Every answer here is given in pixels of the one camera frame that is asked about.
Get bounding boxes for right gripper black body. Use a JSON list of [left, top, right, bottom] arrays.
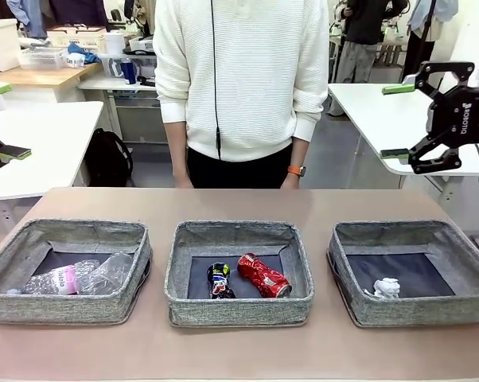
[[426, 85, 479, 150]]

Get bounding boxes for clear plastic water bottle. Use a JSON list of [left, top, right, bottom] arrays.
[[6, 265, 81, 296]]

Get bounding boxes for white paper ball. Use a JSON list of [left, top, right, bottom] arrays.
[[362, 277, 401, 300]]

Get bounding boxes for clear plastic cup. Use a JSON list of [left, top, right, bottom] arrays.
[[78, 251, 135, 296]]

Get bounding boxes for crushed red cola can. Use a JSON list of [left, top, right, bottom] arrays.
[[237, 253, 294, 299]]

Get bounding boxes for crushed black Pepsi can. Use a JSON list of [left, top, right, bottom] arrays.
[[206, 261, 236, 300]]

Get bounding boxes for person's right forearm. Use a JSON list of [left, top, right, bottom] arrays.
[[166, 121, 189, 182]]

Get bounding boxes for person's left forearm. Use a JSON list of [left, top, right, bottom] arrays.
[[290, 137, 312, 168]]

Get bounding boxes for white table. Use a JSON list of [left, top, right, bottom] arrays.
[[326, 82, 479, 177], [0, 100, 105, 204]]

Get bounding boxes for wooden table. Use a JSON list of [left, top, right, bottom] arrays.
[[0, 61, 105, 103]]

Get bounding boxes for bystander in light-blue shirt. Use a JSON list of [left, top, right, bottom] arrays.
[[400, 0, 459, 87]]

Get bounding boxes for bystander in dark jacket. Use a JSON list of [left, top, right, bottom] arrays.
[[334, 0, 407, 84]]

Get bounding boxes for bystander in blue shirt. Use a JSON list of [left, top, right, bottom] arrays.
[[6, 0, 45, 39]]

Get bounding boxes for blue cloth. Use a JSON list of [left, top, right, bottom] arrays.
[[67, 42, 101, 64]]

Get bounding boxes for cream lattice crate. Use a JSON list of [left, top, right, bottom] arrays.
[[46, 25, 107, 53]]

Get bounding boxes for black backpack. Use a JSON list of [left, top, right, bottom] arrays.
[[84, 127, 134, 188]]

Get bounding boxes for white desk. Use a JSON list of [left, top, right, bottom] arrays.
[[78, 75, 159, 93]]

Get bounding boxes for white paper roll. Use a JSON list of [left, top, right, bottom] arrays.
[[103, 31, 124, 56]]

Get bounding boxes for blue bottle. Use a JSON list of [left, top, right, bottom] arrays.
[[119, 57, 138, 85]]

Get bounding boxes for white knit sweater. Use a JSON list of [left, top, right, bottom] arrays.
[[152, 0, 330, 162]]

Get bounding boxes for clear storage bin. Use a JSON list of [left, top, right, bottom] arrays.
[[98, 51, 158, 79]]

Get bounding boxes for black and white headset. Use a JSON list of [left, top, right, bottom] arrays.
[[126, 33, 157, 56]]

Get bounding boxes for grey fabric basket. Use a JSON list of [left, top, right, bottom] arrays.
[[0, 217, 154, 325], [163, 220, 315, 328], [326, 220, 479, 328]]

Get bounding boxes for black trousers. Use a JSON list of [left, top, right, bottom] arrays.
[[186, 142, 294, 189]]

